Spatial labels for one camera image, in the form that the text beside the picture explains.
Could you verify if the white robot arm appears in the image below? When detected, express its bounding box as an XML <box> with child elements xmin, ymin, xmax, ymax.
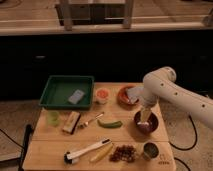
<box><xmin>139</xmin><ymin>67</ymin><xmax>213</xmax><ymax>130</ymax></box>

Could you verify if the orange plate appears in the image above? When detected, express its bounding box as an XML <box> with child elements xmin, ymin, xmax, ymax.
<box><xmin>117</xmin><ymin>85</ymin><xmax>139</xmax><ymax>106</ymax></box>

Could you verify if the metal measuring cup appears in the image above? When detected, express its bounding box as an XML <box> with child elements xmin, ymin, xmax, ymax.
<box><xmin>141</xmin><ymin>142</ymin><xmax>159</xmax><ymax>161</ymax></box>

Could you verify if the yellow corn piece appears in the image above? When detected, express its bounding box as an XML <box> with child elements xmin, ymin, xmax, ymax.
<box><xmin>90</xmin><ymin>143</ymin><xmax>113</xmax><ymax>163</ymax></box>

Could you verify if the orange-filled plastic cup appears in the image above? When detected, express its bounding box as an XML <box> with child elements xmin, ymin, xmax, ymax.
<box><xmin>95</xmin><ymin>88</ymin><xmax>109</xmax><ymax>104</ymax></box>

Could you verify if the metal spoon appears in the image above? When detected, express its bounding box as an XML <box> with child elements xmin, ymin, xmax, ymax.
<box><xmin>78</xmin><ymin>112</ymin><xmax>104</xmax><ymax>129</ymax></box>

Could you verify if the grey sponge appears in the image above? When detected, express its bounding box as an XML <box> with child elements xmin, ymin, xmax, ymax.
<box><xmin>68</xmin><ymin>89</ymin><xmax>85</xmax><ymax>104</ymax></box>

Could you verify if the dark red bowl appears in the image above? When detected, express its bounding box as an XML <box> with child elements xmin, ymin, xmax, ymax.
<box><xmin>134</xmin><ymin>112</ymin><xmax>159</xmax><ymax>135</ymax></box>

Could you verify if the green plastic tray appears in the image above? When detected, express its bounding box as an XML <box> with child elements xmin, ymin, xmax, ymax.
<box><xmin>39</xmin><ymin>75</ymin><xmax>94</xmax><ymax>110</ymax></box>

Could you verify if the wooden block eraser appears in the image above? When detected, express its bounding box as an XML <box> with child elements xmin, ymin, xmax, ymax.
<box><xmin>63</xmin><ymin>111</ymin><xmax>80</xmax><ymax>134</ymax></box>

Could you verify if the grey cloth on plate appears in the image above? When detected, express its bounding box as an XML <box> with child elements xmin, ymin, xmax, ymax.
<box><xmin>126</xmin><ymin>87</ymin><xmax>143</xmax><ymax>104</ymax></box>

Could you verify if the green pepper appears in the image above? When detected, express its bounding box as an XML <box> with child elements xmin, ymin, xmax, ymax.
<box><xmin>97</xmin><ymin>120</ymin><xmax>123</xmax><ymax>129</ymax></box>

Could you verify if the light green plastic cup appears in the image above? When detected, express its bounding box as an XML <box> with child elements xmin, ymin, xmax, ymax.
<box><xmin>46</xmin><ymin>111</ymin><xmax>60</xmax><ymax>127</ymax></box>

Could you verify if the bunch of red grapes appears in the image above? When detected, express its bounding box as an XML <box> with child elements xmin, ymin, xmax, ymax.
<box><xmin>109</xmin><ymin>145</ymin><xmax>136</xmax><ymax>163</ymax></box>

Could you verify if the black cable right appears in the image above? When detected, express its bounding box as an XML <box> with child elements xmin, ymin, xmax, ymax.
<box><xmin>168</xmin><ymin>114</ymin><xmax>199</xmax><ymax>152</ymax></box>

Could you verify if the black table leg bar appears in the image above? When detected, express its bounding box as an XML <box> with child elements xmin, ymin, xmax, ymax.
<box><xmin>18</xmin><ymin>124</ymin><xmax>33</xmax><ymax>171</ymax></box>

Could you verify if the wooden chair frame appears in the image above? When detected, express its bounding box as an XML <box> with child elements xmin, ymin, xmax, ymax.
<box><xmin>55</xmin><ymin>0</ymin><xmax>134</xmax><ymax>32</ymax></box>

